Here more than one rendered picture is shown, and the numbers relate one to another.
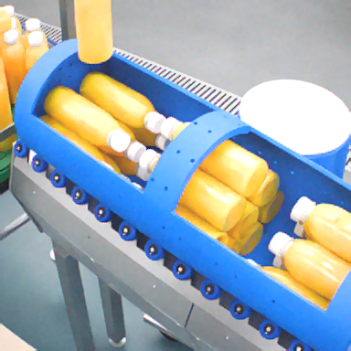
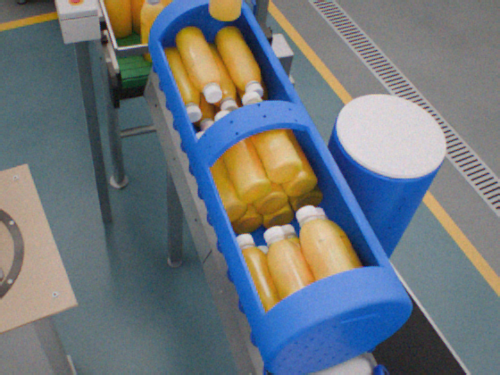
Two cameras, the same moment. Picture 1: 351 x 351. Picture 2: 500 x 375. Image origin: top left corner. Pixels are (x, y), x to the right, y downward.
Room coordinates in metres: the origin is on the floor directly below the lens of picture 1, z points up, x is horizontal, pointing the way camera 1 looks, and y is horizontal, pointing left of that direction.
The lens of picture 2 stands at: (0.16, -0.34, 2.07)
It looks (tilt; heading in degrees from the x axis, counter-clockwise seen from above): 52 degrees down; 20
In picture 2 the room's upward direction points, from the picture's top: 9 degrees clockwise
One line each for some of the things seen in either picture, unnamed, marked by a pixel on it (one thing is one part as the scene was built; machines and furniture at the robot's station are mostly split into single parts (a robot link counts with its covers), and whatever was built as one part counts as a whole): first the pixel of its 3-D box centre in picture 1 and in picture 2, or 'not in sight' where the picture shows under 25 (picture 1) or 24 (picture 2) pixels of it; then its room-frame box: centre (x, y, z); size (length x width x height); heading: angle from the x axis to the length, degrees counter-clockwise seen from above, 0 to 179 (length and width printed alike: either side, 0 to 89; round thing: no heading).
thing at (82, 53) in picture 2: not in sight; (94, 137); (1.22, 0.64, 0.50); 0.04 x 0.04 x 1.00; 47
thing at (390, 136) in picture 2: (297, 114); (391, 134); (1.26, -0.29, 1.03); 0.28 x 0.28 x 0.01
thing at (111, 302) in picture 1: (110, 290); not in sight; (1.30, 0.19, 0.31); 0.06 x 0.06 x 0.63; 47
